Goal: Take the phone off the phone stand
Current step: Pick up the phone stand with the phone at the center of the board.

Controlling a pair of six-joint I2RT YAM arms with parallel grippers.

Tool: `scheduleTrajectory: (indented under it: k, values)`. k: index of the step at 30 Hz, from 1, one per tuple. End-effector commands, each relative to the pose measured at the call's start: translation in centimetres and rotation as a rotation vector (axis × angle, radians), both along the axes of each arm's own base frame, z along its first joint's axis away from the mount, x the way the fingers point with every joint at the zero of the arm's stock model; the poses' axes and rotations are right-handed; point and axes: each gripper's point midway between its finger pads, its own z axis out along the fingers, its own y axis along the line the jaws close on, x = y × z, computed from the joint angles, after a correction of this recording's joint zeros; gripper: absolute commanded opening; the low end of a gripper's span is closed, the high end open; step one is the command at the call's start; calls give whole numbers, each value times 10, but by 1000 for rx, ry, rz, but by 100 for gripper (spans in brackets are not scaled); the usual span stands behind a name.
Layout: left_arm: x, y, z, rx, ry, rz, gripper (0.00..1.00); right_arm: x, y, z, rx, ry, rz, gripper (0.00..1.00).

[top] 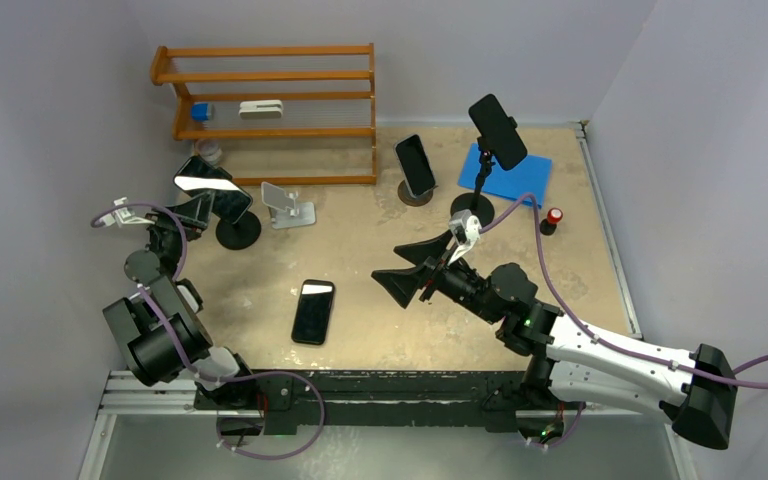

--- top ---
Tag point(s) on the blue foam mat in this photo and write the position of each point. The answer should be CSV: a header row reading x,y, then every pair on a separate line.
x,y
531,175

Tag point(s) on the black phone from silver stand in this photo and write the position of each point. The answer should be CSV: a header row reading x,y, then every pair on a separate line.
x,y
313,312

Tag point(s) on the blue white small box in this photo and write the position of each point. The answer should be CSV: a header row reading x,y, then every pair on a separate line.
x,y
201,112

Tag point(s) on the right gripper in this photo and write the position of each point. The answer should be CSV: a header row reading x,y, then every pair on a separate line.
x,y
403,285

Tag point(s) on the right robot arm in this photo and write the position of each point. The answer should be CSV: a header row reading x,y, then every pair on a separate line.
x,y
574,362

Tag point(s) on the black tall round-base stand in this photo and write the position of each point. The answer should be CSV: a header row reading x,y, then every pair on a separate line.
x,y
476,203

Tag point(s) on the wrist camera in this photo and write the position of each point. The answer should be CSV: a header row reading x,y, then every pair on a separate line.
x,y
465,228
126,216

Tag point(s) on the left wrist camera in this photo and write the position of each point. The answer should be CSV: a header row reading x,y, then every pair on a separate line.
x,y
126,216

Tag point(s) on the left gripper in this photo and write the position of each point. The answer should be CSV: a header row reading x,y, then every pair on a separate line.
x,y
193,212

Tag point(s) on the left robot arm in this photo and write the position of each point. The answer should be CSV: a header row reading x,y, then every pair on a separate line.
x,y
157,329

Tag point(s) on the phone on wooden puck stand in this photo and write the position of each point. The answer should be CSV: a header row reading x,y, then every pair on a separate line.
x,y
415,164

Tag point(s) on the phone on tall stand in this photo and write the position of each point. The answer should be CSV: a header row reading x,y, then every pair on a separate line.
x,y
498,132

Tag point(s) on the small clear plastic jar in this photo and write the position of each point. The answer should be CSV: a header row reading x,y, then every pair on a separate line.
x,y
209,150

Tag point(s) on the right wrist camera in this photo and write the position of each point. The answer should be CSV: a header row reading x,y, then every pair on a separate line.
x,y
465,228

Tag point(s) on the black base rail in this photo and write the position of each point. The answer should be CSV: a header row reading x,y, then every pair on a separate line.
x,y
496,401

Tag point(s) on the silver folding phone stand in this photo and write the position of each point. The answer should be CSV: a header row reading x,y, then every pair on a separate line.
x,y
285,210

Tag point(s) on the red black button knob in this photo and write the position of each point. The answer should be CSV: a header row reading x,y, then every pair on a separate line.
x,y
550,222

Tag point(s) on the orange wooden rack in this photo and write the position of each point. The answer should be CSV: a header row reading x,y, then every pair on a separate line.
x,y
290,115

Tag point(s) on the white flat device on rack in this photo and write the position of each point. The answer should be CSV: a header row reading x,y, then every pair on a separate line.
x,y
261,109

